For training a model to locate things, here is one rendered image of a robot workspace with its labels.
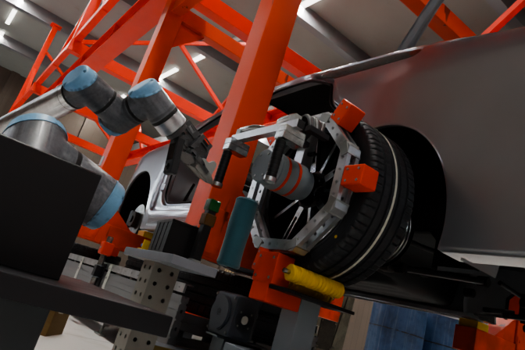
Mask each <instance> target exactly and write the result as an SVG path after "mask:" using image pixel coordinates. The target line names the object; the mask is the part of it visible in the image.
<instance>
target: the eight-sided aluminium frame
mask: <svg viewBox="0 0 525 350"><path fill-rule="evenodd" d="M331 115H332V114H331V113H330V112H323V113H321V114H318V115H315V116H314V117H318V118H319V119H320V122H324V123H325V124H326V126H325V130H329V132H330V134H331V136H332V138H333V139H334V141H335V142H336V144H337V146H338V147H339V149H340V154H339V157H338V161H337V166H336V170H335V173H334V179H333V182H332V185H331V189H330V194H329V198H328V201H327V203H326V205H325V206H324V207H323V208H322V209H321V210H320V211H319V212H318V213H317V214H316V215H315V216H314V217H313V218H312V219H311V220H310V221H309V222H308V223H307V224H306V225H305V226H304V227H303V228H302V229H301V230H300V231H299V232H298V233H297V234H296V235H295V236H294V237H293V238H292V239H291V240H288V239H276V238H270V235H269V232H268V230H267V226H266V222H265V220H264V217H263V213H262V206H263V202H264V198H265V196H266V191H267V188H265V187H263V186H262V185H261V184H260V183H258V182H256V181H254V180H253V179H252V184H251V187H250V190H249V193H248V197H247V198H251V199H253V200H255V201H257V203H258V207H257V210H256V213H255V218H254V221H253V224H252V229H251V236H252V243H253V244H254V246H255V248H259V247H260V246H261V247H263V248H268V249H270V250H273V251H275V252H280V253H282V254H287V255H297V256H305V255H306V254H307V253H308V252H310V250H311V249H312V248H313V247H314V246H315V245H316V244H317V243H318V242H319V240H320V239H321V238H322V237H323V236H324V235H325V234H326V233H327V232H328V231H329V230H330V229H331V228H332V227H333V226H334V225H335V224H336V223H337V222H338V221H339V220H342V219H343V217H344V215H345V214H346V213H347V211H348V207H349V202H350V198H351V194H352V191H351V190H349V189H347V188H346V187H344V186H342V185H341V179H342V176H343V172H344V169H345V166H350V165H358V164H359V160H360V155H361V151H360V150H359V147H358V146H357V145H356V143H355V142H354V141H353V139H352V137H351V135H350V134H349V132H347V130H345V129H343V128H342V127H340V126H338V125H337V124H336V123H335V122H334V121H333V120H332V119H331V118H330V117H331Z"/></svg>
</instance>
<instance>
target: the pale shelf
mask: <svg viewBox="0 0 525 350"><path fill-rule="evenodd" d="M123 254H124V255H128V256H131V257H134V258H136V259H141V260H145V259H147V260H151V261H154V262H158V263H162V264H164V265H167V266H171V267H173V268H176V269H179V270H180V271H184V272H188V273H194V274H198V275H202V276H206V277H212V278H215V277H216V273H217V270H218V269H215V268H212V267H210V266H207V265H204V264H201V263H199V262H195V261H192V260H190V259H186V258H184V257H181V256H178V255H174V254H170V253H165V252H156V251H151V250H146V249H141V248H132V247H126V248H125V250H124V253H123Z"/></svg>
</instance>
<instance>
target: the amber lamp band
mask: <svg viewBox="0 0 525 350"><path fill-rule="evenodd" d="M215 222H216V216H214V215H212V214H210V213H207V212H204V213H202V215H201V218H200V220H199V224H205V225H206V226H209V227H214V224H215Z"/></svg>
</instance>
